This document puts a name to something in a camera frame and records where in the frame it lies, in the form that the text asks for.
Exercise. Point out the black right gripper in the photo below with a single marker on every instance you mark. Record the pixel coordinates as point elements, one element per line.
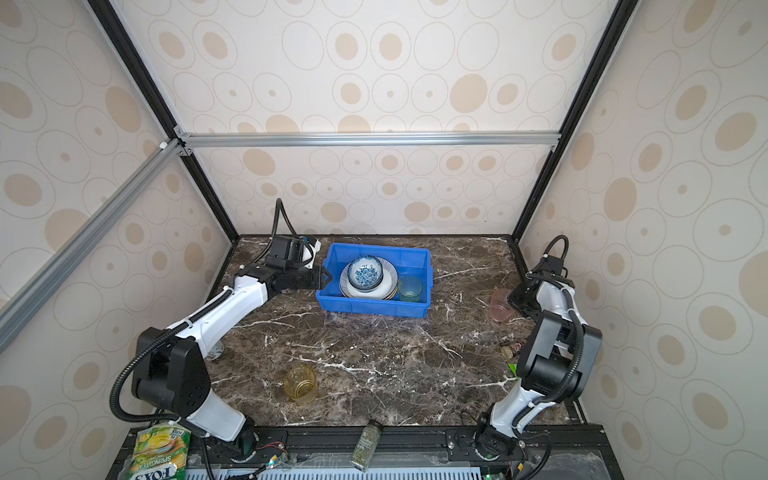
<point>520,299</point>

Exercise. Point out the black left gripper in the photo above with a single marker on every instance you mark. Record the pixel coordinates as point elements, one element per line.
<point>321,278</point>

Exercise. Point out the pink plastic cup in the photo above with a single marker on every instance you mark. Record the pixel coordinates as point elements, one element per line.
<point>499,309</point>

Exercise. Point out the blue dotted ceramic bowl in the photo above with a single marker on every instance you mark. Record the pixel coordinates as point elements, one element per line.
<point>365,273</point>

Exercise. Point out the black striped white plate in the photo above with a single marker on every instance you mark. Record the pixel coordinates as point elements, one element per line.
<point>385,291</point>

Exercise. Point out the green glass cup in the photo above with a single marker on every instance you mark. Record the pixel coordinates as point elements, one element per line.
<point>410,289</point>

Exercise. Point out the yellow glass cup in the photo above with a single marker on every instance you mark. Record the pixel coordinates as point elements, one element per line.
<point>300,384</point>

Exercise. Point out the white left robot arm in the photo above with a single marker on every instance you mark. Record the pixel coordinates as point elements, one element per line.
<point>169,371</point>

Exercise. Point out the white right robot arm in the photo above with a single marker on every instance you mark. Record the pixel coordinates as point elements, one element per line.
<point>558,357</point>

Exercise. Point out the blue plastic bin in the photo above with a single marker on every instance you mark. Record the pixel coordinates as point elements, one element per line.
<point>407,261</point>

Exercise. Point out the brown spice jar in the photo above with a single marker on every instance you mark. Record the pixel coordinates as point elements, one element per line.
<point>511,351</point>

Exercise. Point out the green beverage can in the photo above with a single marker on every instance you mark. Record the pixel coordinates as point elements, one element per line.
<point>216,351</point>

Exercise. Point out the spice jar with herbs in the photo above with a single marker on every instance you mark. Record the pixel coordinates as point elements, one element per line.
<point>366,446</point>

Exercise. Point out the silver aluminium crossbar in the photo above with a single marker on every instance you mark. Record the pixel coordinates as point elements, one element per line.
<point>373,139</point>

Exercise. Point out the yellow green snack bag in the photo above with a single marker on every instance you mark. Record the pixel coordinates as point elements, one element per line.
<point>160,452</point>

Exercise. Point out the silver aluminium side rail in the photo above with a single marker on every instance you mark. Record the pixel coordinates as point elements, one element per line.
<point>22,308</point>

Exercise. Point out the black right corner post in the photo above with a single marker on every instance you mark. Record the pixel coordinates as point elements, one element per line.
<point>616,26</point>

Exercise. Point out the black corner frame post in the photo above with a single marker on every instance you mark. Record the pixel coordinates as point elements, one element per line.
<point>107,17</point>

